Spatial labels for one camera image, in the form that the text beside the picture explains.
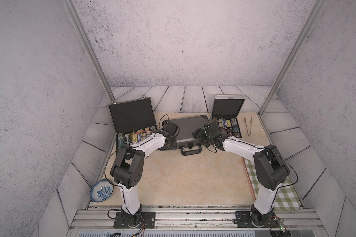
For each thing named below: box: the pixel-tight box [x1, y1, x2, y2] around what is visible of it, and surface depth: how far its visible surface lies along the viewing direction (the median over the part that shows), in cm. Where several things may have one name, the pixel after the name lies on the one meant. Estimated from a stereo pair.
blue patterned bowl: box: [89, 178, 114, 203], surface depth 82 cm
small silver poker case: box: [211, 94, 246, 139], surface depth 111 cm
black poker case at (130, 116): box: [108, 97, 158, 151], surface depth 109 cm
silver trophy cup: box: [123, 133, 133, 146], surface depth 105 cm
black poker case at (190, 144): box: [168, 115, 210, 157], surface depth 98 cm
